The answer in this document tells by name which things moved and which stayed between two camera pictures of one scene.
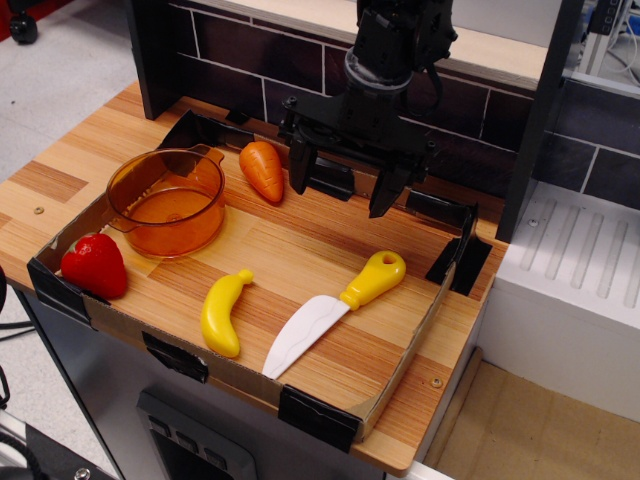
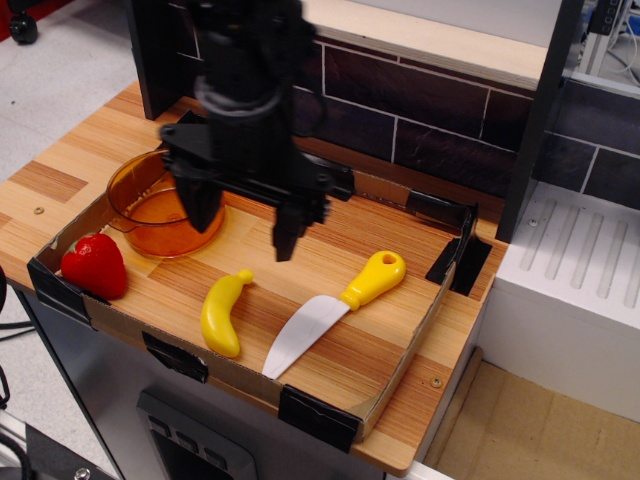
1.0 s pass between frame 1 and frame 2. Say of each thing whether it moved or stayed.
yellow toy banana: stayed
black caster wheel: stayed
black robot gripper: moved
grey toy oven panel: stayed
